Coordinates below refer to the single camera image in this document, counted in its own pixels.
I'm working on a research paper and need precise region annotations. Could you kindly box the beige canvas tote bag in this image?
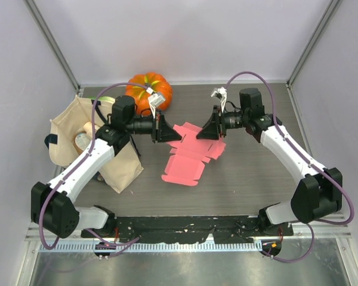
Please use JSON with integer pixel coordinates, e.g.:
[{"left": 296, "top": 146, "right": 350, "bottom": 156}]
[{"left": 45, "top": 97, "right": 143, "bottom": 193}]

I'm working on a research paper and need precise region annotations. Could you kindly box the cream lotion bottle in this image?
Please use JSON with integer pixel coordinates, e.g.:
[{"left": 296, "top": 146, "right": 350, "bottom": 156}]
[{"left": 83, "top": 122, "right": 96, "bottom": 139}]

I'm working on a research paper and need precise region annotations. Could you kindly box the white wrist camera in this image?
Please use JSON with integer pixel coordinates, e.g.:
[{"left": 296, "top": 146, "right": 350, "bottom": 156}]
[
  {"left": 211, "top": 87, "right": 227, "bottom": 113},
  {"left": 147, "top": 92, "right": 166, "bottom": 118}
]

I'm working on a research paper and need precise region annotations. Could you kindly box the green white item behind bag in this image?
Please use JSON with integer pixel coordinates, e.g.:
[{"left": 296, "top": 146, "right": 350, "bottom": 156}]
[{"left": 89, "top": 96, "right": 115, "bottom": 104}]

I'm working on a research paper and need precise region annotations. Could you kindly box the round labelled tub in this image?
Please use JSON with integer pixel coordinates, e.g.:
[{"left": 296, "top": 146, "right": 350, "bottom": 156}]
[{"left": 73, "top": 132, "right": 91, "bottom": 155}]

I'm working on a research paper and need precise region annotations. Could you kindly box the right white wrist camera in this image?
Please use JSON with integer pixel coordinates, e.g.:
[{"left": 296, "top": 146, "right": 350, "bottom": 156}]
[{"left": 211, "top": 87, "right": 227, "bottom": 113}]

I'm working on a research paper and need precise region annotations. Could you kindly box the pink paper box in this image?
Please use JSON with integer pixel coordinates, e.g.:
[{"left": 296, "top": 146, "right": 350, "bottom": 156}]
[{"left": 161, "top": 122, "right": 226, "bottom": 186}]

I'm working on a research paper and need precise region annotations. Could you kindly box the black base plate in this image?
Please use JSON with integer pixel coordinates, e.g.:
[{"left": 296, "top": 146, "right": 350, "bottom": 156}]
[{"left": 94, "top": 216, "right": 294, "bottom": 244}]

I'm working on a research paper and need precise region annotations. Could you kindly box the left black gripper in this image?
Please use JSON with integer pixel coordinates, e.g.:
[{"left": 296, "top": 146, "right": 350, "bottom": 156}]
[{"left": 126, "top": 108, "right": 181, "bottom": 144}]

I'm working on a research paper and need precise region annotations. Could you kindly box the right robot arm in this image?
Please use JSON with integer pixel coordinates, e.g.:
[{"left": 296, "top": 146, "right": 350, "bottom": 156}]
[{"left": 196, "top": 88, "right": 342, "bottom": 235}]

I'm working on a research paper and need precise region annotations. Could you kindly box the orange pumpkin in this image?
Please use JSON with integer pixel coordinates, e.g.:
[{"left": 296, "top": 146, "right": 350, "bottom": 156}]
[{"left": 125, "top": 72, "right": 173, "bottom": 116}]

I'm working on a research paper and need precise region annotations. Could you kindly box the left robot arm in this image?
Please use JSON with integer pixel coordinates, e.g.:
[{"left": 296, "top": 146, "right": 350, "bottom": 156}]
[{"left": 31, "top": 92, "right": 182, "bottom": 238}]

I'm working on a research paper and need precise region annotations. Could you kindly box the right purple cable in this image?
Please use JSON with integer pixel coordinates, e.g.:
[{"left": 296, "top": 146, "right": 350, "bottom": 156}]
[{"left": 226, "top": 71, "right": 354, "bottom": 263}]

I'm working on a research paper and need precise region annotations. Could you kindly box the white slotted cable duct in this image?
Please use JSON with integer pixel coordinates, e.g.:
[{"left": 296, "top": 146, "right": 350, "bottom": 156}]
[{"left": 51, "top": 241, "right": 262, "bottom": 253}]

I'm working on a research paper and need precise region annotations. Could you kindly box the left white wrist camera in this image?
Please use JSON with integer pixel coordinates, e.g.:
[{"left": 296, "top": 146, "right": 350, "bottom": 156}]
[{"left": 147, "top": 92, "right": 166, "bottom": 118}]

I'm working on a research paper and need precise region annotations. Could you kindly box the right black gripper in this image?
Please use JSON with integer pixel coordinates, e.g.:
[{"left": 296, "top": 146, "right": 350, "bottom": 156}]
[{"left": 197, "top": 105, "right": 249, "bottom": 141}]

